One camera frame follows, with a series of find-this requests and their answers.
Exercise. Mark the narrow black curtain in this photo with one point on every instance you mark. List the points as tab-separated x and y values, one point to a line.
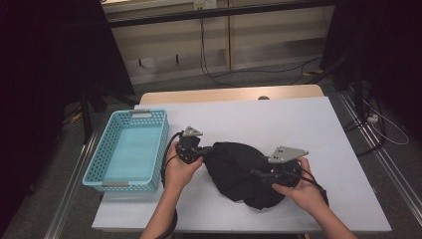
391	49

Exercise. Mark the person's left hand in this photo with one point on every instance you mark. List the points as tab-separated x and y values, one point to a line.
179	176

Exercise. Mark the black horizontal bar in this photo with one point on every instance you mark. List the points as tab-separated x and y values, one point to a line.
212	13

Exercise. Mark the white power plug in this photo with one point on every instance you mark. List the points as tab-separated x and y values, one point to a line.
373	118

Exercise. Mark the black tripod stand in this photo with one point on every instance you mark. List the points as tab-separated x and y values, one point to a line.
357	86
87	122

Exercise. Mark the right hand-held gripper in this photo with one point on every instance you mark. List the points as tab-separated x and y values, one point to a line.
285	154

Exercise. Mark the wide black curtain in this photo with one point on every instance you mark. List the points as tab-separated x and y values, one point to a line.
40	66

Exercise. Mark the beige cabinet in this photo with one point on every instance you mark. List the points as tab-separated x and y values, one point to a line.
265	33

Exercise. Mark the black pants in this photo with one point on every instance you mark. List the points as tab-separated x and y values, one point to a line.
232	169

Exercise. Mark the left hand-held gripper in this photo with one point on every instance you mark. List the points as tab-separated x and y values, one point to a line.
188	146

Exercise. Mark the aluminium floor rail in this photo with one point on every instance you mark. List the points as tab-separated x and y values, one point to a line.
388	162
71	189

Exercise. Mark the person's right hand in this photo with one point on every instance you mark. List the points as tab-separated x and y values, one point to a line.
305	195

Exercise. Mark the yellow floor tape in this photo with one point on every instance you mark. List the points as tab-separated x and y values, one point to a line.
314	71
76	118

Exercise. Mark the light wooden table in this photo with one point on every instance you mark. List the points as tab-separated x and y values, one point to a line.
215	94

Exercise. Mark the white table cover board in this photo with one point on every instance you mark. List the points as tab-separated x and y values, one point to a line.
232	116

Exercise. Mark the turquoise plastic basket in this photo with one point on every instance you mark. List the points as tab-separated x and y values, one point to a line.
99	156

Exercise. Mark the round table grommet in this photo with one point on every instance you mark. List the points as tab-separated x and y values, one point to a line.
263	98

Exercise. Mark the white wall socket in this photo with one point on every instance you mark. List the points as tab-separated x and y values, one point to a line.
205	4

